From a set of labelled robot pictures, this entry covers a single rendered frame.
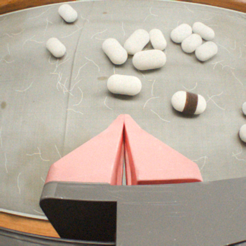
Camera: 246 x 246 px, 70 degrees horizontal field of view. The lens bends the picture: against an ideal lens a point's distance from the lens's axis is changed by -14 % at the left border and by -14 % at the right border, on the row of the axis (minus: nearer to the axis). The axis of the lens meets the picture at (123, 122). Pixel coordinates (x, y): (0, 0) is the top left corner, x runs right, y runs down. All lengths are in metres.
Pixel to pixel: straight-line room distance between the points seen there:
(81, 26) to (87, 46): 0.04
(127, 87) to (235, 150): 0.14
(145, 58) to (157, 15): 0.10
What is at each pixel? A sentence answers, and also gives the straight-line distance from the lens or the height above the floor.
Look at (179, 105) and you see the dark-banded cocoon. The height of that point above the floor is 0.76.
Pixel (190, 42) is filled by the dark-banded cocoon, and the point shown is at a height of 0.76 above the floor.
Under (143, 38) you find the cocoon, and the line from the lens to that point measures 0.24.
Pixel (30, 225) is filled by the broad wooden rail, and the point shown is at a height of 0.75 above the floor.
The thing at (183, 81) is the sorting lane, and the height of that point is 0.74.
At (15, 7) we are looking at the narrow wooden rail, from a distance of 0.37.
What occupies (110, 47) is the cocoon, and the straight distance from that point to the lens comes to 0.23.
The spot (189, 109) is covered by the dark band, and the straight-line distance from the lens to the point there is 0.21.
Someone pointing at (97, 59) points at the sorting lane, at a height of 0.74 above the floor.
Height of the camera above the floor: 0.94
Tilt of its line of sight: 74 degrees down
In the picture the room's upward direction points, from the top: 2 degrees counter-clockwise
